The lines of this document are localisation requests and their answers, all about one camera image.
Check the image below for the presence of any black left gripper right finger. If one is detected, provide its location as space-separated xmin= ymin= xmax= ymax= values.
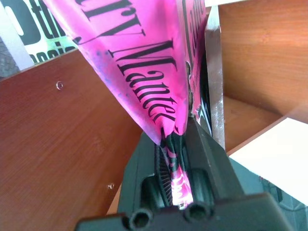
xmin=182 ymin=117 xmax=244 ymax=209

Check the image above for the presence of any wooden bookshelf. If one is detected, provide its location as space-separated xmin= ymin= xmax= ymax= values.
xmin=0 ymin=4 xmax=308 ymax=231

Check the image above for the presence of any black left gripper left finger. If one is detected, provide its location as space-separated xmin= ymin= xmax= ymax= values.
xmin=117 ymin=132 xmax=174 ymax=214

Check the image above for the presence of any pink book with black lettering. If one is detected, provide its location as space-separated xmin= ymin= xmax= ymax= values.
xmin=42 ymin=0 xmax=226 ymax=210

